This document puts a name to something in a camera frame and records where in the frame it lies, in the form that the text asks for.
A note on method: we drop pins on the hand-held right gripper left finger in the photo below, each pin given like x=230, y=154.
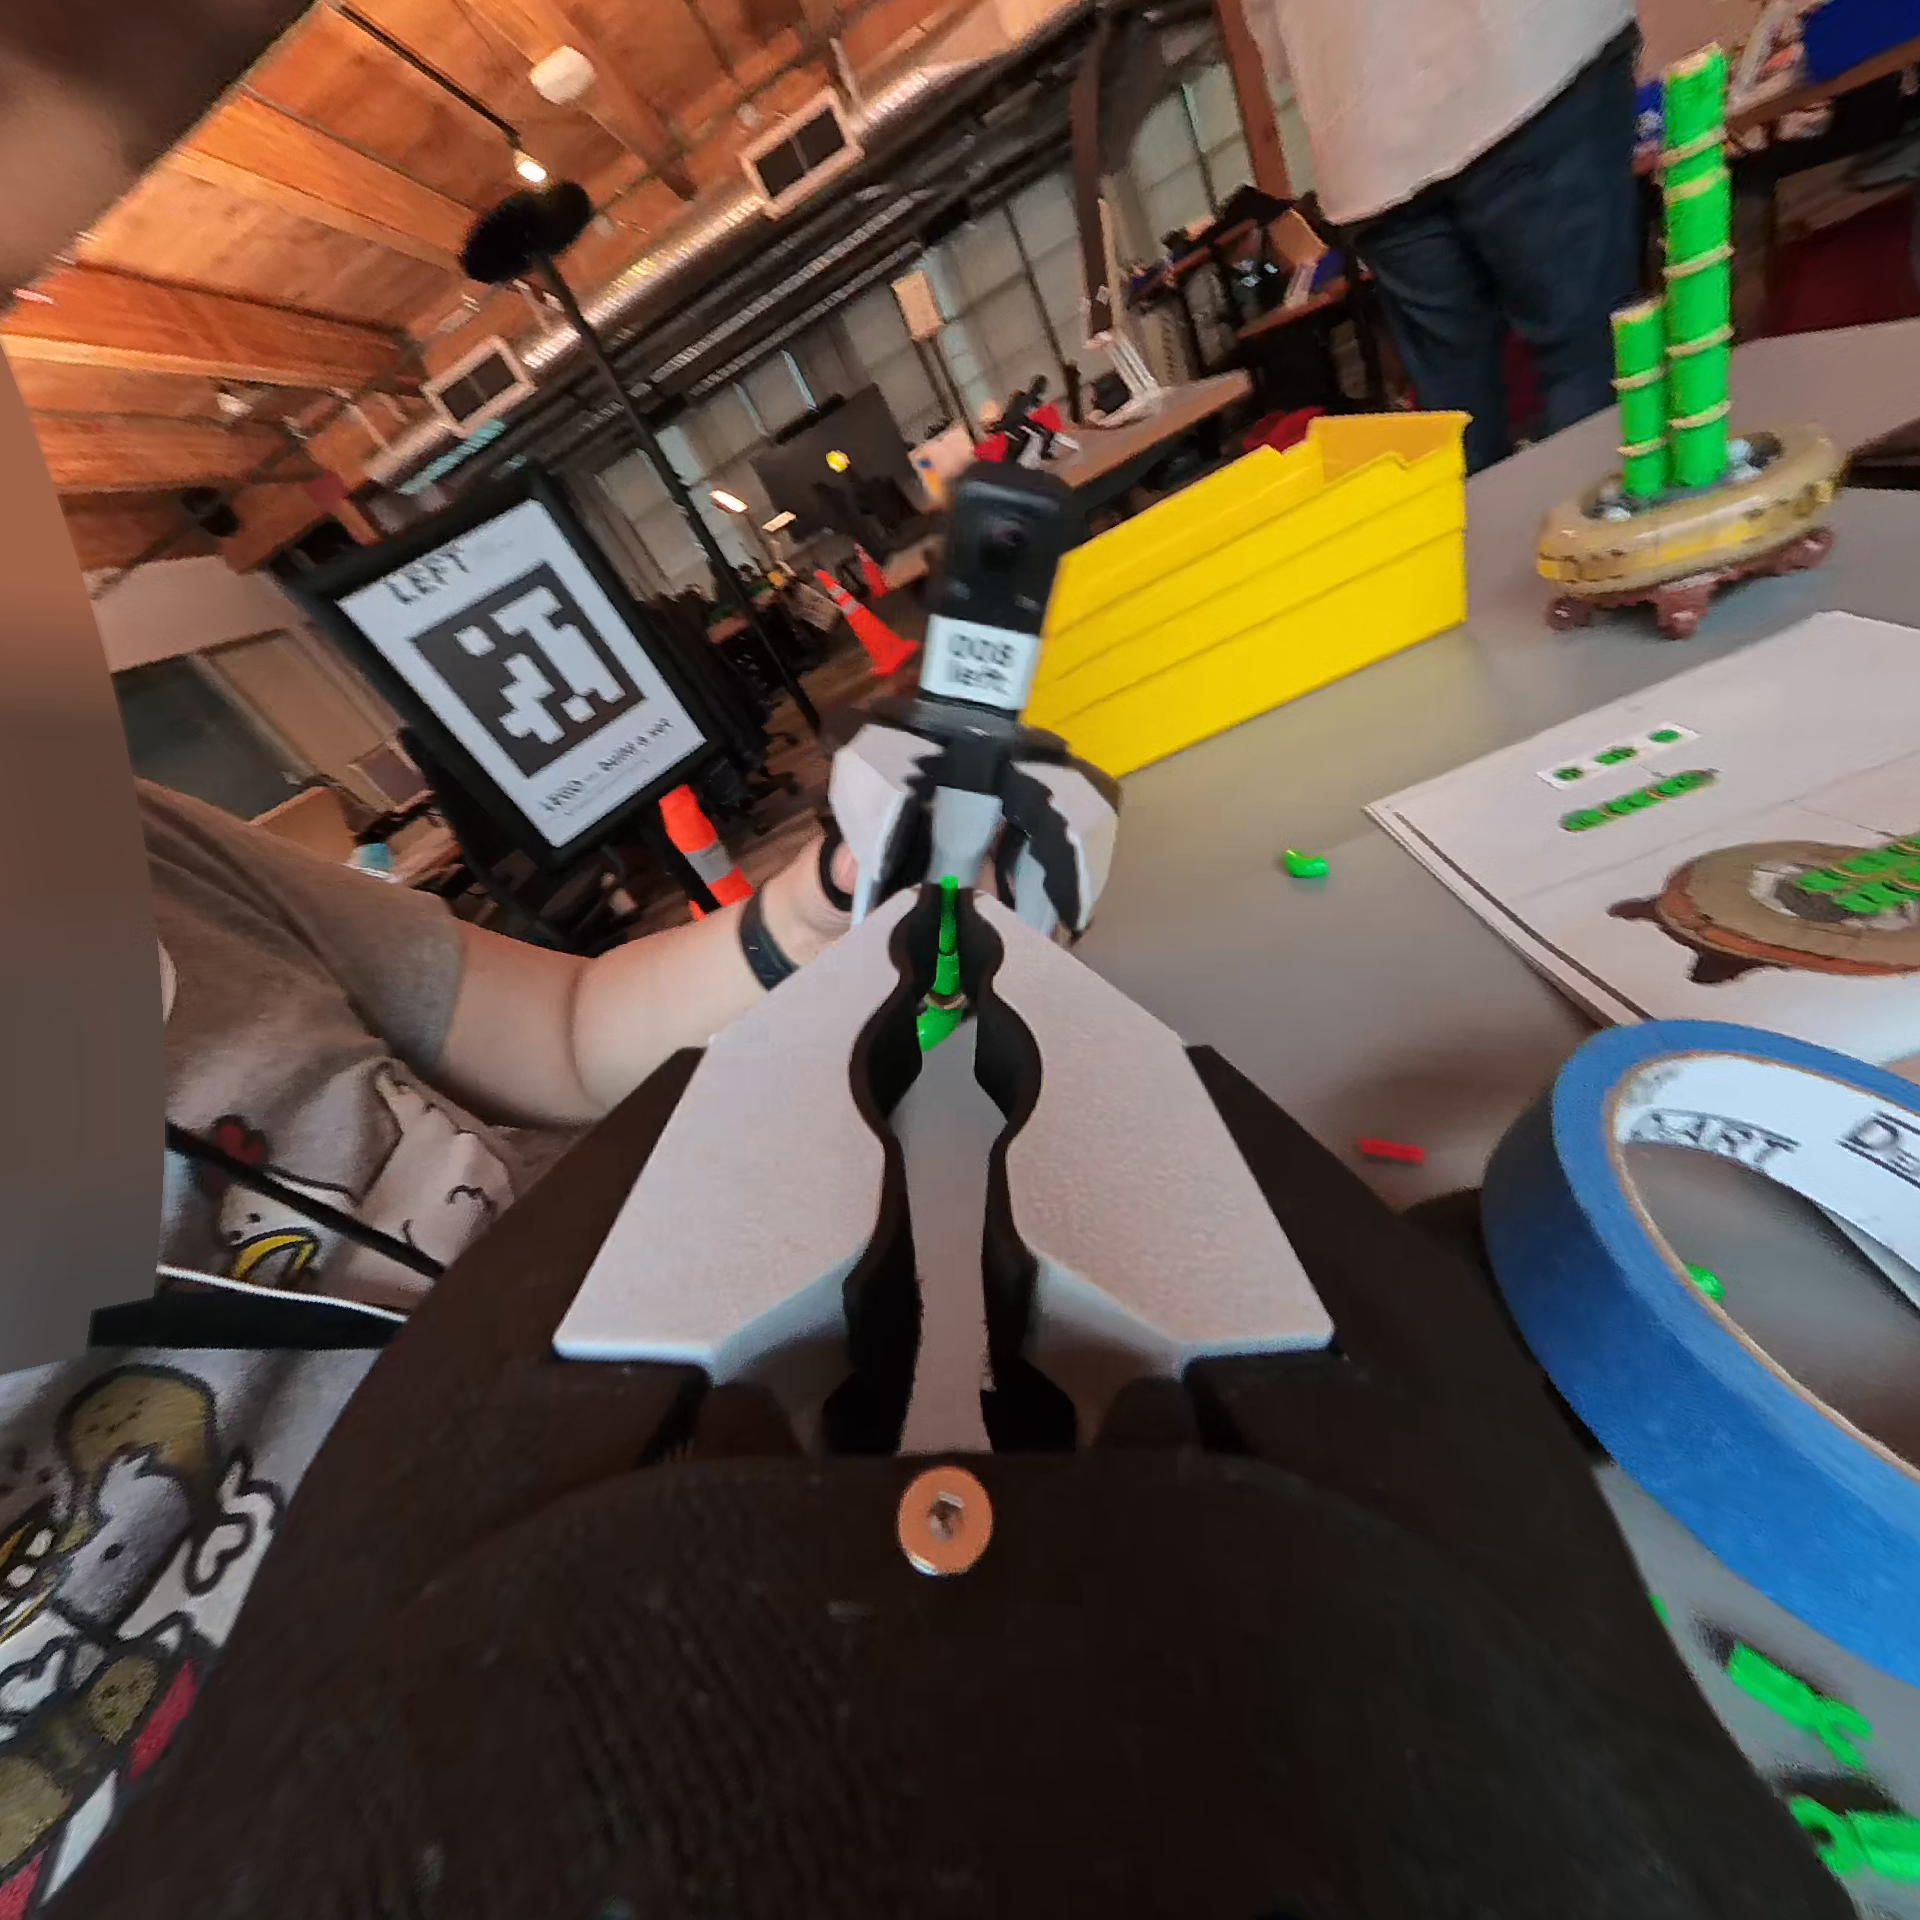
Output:
x=734, y=1202

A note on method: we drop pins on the lego instruction booklet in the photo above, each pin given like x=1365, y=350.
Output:
x=1725, y=780

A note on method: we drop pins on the lego bamboo plant model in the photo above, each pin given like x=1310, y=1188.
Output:
x=1695, y=300

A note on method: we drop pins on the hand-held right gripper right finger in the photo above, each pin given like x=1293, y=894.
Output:
x=1155, y=1202

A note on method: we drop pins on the person's left forearm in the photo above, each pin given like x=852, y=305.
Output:
x=630, y=1020

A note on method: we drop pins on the white smoke detector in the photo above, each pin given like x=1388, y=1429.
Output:
x=564, y=73

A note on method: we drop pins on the person's left hand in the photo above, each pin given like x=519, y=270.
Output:
x=819, y=938

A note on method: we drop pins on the green lego cylinder piece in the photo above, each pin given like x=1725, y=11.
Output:
x=1787, y=1694

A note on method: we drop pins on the yellow plastic bin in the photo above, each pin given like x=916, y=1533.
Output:
x=1245, y=586

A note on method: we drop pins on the green lego bamboo stalk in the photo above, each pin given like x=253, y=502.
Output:
x=946, y=962

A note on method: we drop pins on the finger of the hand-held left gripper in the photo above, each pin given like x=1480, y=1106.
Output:
x=869, y=811
x=1096, y=834

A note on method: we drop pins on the black wristband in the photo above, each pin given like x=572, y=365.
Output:
x=765, y=946

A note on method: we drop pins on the grey work table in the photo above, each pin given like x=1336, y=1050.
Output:
x=1155, y=422

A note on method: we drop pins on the blue masking tape roll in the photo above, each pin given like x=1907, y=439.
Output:
x=1651, y=1426

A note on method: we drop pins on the black light stand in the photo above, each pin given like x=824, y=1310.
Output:
x=524, y=225

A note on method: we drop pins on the orange traffic cone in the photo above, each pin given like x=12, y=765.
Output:
x=698, y=849
x=884, y=638

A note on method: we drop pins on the red lego piece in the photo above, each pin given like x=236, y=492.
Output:
x=1391, y=1151

